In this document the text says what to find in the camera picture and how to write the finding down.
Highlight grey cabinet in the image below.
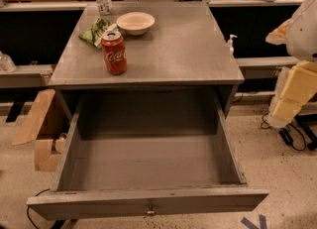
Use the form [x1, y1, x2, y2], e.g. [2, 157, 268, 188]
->
[50, 1, 244, 113]

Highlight open grey top drawer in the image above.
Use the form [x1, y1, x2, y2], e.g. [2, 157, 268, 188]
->
[28, 87, 268, 220]

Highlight cardboard box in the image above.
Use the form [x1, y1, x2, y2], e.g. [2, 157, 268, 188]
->
[12, 89, 68, 172]

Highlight white pump dispenser bottle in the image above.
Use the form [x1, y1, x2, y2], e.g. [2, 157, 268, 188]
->
[227, 34, 238, 56]

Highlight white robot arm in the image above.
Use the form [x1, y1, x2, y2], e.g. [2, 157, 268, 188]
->
[265, 0, 317, 128]

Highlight black floor cable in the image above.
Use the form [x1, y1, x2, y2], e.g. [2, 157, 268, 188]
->
[260, 112, 308, 152]

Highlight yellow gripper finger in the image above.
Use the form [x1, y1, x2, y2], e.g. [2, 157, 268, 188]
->
[265, 19, 291, 46]
[267, 60, 317, 128]

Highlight metal drawer knob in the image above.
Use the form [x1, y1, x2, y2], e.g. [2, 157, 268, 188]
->
[146, 204, 156, 216]

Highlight white ceramic bowl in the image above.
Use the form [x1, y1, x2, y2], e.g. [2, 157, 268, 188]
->
[116, 12, 156, 36]

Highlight red coke can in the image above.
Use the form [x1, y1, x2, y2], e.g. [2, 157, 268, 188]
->
[101, 31, 127, 75]

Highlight blue tape on floor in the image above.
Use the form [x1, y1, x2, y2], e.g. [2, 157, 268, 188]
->
[240, 214, 268, 229]

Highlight black cable under drawer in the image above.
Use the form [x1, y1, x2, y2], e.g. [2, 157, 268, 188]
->
[26, 188, 52, 229]

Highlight green chip bag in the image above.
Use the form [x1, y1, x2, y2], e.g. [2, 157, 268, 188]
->
[78, 17, 118, 49]

